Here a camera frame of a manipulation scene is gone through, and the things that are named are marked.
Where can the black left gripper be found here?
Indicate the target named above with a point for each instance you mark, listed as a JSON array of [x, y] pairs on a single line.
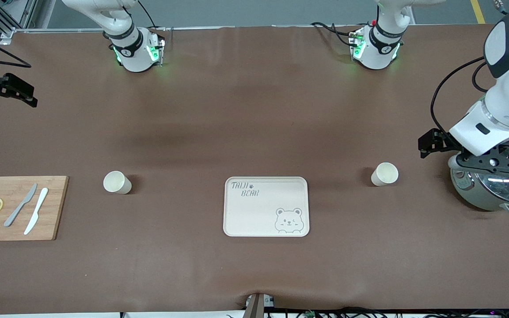
[[441, 140]]

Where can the white plastic cup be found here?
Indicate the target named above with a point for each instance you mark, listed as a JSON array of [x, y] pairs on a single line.
[[117, 182], [385, 173]]

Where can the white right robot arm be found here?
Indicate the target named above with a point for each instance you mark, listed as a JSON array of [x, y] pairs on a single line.
[[135, 57]]

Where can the cream tray with bear print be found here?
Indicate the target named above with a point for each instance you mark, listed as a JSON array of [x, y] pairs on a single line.
[[254, 221]]

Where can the grey electric cooking pot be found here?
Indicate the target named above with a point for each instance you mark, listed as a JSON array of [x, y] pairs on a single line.
[[471, 194]]

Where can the glass pot lid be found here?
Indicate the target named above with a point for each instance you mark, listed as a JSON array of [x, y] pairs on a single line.
[[502, 185]]

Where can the grey plastic knife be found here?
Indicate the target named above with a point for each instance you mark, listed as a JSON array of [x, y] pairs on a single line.
[[21, 204]]

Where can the white plastic knife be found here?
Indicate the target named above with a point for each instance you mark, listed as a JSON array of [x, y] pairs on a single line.
[[37, 210]]

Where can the bamboo cutting board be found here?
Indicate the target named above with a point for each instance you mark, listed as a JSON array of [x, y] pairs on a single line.
[[16, 229]]

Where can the silver table edge rail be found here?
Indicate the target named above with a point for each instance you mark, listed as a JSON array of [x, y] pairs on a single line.
[[60, 30]]

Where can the aluminium frame structure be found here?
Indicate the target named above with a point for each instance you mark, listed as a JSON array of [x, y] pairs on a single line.
[[29, 11]]

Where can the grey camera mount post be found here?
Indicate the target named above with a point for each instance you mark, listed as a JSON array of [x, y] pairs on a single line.
[[256, 307]]

